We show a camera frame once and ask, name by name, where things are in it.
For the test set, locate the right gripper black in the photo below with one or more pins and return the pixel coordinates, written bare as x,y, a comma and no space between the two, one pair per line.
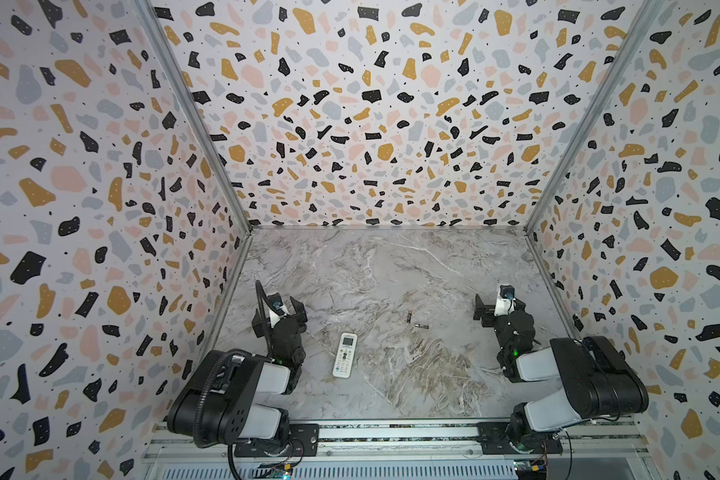
501,317

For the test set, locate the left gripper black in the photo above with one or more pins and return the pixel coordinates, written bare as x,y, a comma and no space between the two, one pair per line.
280,327

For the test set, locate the white remote control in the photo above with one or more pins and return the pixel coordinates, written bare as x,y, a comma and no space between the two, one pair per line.
345,356

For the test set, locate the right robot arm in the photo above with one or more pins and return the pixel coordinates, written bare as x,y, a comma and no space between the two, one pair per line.
596,382

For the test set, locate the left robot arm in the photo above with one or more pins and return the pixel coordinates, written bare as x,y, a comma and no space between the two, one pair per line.
217,406

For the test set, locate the right electronics board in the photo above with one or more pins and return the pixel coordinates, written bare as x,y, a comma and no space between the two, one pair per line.
530,469

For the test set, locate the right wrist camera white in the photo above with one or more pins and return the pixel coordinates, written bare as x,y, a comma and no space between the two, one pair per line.
505,300

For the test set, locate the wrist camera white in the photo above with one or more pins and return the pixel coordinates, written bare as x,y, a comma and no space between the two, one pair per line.
277,307
505,300

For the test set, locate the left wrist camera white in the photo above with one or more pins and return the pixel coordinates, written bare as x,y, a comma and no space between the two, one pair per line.
277,307

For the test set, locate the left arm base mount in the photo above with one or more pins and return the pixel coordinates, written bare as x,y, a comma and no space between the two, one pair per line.
298,440

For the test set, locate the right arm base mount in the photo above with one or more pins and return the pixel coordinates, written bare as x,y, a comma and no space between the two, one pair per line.
505,438

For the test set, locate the electronics board with wires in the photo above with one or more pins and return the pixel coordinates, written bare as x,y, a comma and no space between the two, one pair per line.
280,471

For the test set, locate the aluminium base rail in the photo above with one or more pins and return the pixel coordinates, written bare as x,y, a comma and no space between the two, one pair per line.
448,449

